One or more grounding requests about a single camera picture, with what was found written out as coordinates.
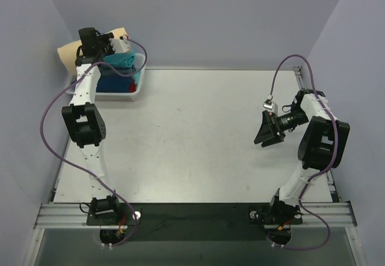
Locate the cream yellow t shirt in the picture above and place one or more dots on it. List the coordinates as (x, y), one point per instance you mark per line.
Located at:
(72, 55)

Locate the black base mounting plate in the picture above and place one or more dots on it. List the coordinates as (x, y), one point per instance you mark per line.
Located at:
(188, 222)

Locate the red folded t shirt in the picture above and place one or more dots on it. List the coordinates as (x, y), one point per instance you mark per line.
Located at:
(132, 87)

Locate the aluminium front rail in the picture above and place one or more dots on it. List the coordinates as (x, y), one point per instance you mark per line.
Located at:
(69, 216)

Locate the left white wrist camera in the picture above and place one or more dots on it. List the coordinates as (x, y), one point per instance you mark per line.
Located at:
(121, 45)

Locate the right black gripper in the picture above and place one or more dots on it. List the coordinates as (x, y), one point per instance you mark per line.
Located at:
(275, 127)

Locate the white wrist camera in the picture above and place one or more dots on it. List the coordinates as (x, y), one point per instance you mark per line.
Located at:
(121, 45)
(270, 105)

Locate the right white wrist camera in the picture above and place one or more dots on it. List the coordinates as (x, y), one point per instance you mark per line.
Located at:
(270, 105)

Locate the dark blue folded t shirt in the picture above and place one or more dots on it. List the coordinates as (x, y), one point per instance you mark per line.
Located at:
(110, 82)

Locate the teal folded t shirt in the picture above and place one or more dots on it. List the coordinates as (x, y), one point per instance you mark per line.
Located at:
(123, 63)

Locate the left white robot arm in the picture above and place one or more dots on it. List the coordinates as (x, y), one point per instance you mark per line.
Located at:
(84, 123)

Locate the white plastic basket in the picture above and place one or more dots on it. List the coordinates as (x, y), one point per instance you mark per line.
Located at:
(122, 97)

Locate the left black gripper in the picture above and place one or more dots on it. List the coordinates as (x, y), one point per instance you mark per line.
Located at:
(106, 47)

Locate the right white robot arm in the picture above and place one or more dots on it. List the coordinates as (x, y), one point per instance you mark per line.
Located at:
(321, 147)

